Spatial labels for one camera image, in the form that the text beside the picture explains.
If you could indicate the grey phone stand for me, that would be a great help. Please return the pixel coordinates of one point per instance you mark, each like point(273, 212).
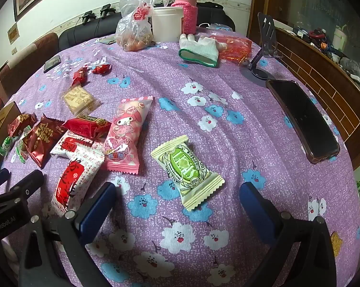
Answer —
point(265, 33)

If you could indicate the clear plastic bag of snacks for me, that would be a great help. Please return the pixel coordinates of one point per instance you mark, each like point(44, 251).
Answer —
point(135, 27)

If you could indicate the pink cartoon snack packet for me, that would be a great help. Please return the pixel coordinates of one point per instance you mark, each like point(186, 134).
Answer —
point(126, 131)

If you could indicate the black leather sofa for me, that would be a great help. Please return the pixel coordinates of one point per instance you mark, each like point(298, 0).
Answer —
point(84, 31)

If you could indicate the dark red snack packet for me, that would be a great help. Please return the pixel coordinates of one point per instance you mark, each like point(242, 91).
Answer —
point(44, 142)

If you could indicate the purple floral tablecloth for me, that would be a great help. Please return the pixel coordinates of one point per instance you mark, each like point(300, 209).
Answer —
point(168, 74)

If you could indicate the white plastic bucket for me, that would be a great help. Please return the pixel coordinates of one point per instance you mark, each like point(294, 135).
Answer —
point(167, 25)

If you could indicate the dark flat phone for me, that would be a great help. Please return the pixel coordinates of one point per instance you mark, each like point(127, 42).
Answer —
point(52, 64)

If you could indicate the yellow wall sign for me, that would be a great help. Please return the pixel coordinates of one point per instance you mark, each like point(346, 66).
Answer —
point(12, 33)

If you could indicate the small white red snack packet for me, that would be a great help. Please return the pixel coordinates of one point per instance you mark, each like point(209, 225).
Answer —
point(68, 146)

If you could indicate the red gold snack packet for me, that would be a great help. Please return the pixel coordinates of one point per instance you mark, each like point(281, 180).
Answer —
point(87, 127)

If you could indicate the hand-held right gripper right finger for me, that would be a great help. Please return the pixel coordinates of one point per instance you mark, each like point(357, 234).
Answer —
point(254, 207)

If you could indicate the pink sleeved bottle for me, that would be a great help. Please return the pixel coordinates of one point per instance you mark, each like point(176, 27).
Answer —
point(187, 15)

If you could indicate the black device on sofa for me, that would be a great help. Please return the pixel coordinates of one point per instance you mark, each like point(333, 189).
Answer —
point(87, 18)
point(105, 10)

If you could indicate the large white red snack packet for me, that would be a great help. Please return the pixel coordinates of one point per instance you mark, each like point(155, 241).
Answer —
point(75, 179)

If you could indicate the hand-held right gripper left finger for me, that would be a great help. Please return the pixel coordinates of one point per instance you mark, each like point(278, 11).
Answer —
point(97, 207)

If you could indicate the white green-cuffed glove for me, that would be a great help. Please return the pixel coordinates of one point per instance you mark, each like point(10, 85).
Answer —
point(202, 50)

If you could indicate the red wrapped candy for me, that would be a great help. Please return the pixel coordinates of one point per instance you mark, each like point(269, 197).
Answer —
point(100, 69)
point(80, 76)

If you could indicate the red plastic bag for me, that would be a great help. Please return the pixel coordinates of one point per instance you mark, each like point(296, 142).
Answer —
point(236, 47)

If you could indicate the black smartphone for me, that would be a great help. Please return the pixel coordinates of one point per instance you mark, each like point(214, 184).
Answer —
point(302, 119)

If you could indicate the cardboard box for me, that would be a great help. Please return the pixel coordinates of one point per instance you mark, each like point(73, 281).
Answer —
point(0, 131)

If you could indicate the green cream snack packet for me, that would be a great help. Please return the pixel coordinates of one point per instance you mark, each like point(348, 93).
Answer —
point(184, 169)

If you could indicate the small booklet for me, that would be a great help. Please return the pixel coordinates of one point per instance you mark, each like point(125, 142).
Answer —
point(107, 41)

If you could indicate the beige cracker packet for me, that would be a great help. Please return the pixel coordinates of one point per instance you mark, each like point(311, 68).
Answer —
point(78, 100)

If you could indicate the brown armchair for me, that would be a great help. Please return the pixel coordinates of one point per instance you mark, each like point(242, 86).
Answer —
point(15, 65)

